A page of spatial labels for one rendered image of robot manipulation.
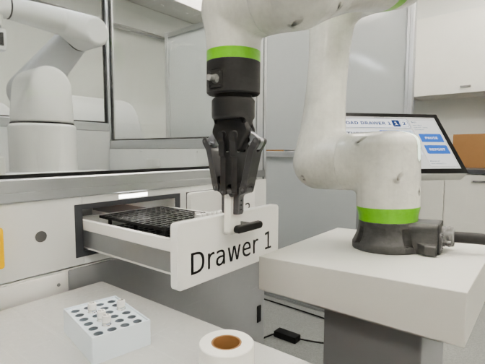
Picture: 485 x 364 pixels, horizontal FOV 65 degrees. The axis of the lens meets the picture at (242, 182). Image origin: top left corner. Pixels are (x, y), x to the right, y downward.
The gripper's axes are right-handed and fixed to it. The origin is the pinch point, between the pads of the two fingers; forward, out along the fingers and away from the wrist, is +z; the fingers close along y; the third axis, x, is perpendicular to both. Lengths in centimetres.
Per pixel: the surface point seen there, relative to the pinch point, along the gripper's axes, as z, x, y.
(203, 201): 3.3, 25.0, -31.5
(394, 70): -55, 169, -26
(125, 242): 6.2, -9.8, -18.1
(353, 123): -22, 96, -18
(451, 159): -8, 114, 15
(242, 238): 5.6, 4.9, -1.7
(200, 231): 2.3, -6.4, -1.7
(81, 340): 15.2, -25.1, -6.2
